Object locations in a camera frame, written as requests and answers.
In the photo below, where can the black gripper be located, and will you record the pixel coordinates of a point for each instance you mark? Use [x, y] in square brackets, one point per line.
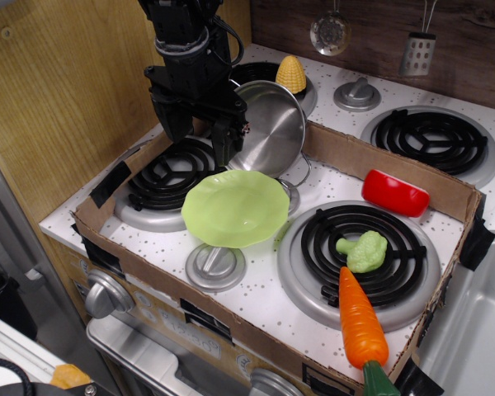
[194, 82]

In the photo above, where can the orange toy carrot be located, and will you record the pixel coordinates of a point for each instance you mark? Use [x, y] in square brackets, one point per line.
[364, 341]

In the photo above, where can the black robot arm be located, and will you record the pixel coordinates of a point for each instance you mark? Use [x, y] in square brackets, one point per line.
[184, 22]

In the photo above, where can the light green plastic plate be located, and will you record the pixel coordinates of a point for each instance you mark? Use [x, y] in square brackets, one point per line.
[235, 209]

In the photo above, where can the silver metal pot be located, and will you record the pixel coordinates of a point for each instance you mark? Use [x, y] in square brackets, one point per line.
[276, 129]

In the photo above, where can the back left black burner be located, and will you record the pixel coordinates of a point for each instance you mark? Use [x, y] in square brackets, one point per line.
[245, 73]

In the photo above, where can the black burner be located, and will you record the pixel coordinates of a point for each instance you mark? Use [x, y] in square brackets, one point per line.
[153, 199]
[309, 263]
[245, 73]
[444, 139]

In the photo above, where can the front left black burner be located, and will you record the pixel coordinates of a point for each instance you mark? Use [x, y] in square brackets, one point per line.
[153, 199]

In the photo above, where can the yellow toy corn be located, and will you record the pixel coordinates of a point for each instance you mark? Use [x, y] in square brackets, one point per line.
[291, 75]

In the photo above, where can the silver middle stove knob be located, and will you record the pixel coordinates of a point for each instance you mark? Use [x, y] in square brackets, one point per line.
[293, 195]

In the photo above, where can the silver stove knob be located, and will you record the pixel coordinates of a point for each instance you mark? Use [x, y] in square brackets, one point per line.
[215, 269]
[358, 96]
[293, 195]

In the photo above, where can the silver front stove knob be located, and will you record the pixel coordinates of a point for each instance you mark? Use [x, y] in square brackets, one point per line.
[215, 269]

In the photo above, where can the silver back stove knob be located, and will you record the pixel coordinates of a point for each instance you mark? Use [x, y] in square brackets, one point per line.
[358, 96]

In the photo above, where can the silver hanging skimmer spoon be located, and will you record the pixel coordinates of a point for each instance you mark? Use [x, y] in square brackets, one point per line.
[330, 32]

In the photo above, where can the front right black burner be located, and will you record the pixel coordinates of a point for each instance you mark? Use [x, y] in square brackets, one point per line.
[309, 263]

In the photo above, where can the brown cardboard fence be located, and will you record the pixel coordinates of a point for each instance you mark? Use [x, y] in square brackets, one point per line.
[256, 324]

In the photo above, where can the red toy cheese wheel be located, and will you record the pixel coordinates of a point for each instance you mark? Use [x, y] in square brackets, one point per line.
[393, 194]

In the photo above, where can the silver left oven knob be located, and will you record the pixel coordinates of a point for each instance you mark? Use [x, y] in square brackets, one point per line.
[106, 296]

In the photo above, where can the silver oven knob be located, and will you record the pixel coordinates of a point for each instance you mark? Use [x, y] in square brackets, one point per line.
[106, 296]
[267, 383]

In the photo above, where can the green toy broccoli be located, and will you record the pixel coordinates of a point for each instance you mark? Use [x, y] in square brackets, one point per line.
[365, 254]

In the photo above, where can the silver hanging grater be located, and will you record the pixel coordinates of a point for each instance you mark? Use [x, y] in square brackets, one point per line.
[419, 47]

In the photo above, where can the back right black burner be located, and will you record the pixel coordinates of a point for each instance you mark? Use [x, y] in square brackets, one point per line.
[444, 139]

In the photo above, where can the silver right oven knob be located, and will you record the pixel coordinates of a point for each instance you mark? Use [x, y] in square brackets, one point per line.
[267, 383]

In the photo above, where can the orange object bottom left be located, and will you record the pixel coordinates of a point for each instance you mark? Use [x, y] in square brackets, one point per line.
[67, 376]

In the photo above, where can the grey toy sink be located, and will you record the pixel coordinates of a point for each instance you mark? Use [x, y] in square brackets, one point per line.
[457, 355]

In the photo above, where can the silver oven door handle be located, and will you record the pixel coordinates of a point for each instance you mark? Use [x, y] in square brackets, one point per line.
[156, 364]

